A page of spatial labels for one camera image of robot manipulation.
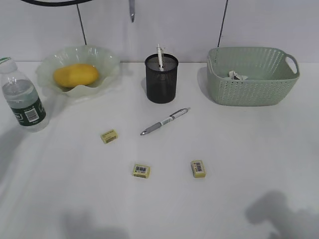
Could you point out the grey blue pen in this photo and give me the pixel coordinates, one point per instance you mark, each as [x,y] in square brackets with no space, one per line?
[132,10]

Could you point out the yellow eraser barcode middle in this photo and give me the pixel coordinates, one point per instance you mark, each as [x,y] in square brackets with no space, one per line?
[142,171]

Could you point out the green plastic woven basket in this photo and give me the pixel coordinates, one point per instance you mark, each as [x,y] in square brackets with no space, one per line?
[270,77]

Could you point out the yellow eraser upper left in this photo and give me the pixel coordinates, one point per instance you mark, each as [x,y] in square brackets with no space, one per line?
[109,136]

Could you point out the translucent green wavy plate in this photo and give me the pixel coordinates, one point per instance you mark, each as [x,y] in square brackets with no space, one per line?
[104,60]

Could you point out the beige white pen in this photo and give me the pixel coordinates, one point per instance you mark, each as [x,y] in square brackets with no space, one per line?
[160,57]

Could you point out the clear water bottle green label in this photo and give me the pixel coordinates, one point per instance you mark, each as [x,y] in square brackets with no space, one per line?
[22,97]

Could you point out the grey white pen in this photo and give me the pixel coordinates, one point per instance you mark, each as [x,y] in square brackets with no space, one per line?
[165,121]

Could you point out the yellow eraser barcode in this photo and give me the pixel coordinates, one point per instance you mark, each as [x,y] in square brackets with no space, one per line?
[198,169]
[142,171]

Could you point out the waste paper ball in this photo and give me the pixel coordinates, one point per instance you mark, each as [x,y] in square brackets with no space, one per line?
[235,76]

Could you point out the black mesh pen holder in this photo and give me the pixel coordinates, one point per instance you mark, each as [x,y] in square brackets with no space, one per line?
[161,85]

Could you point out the yellow eraser barcode right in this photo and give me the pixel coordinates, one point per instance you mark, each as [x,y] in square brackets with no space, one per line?
[198,169]

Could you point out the yellow mango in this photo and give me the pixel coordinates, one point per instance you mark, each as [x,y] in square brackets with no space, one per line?
[75,75]

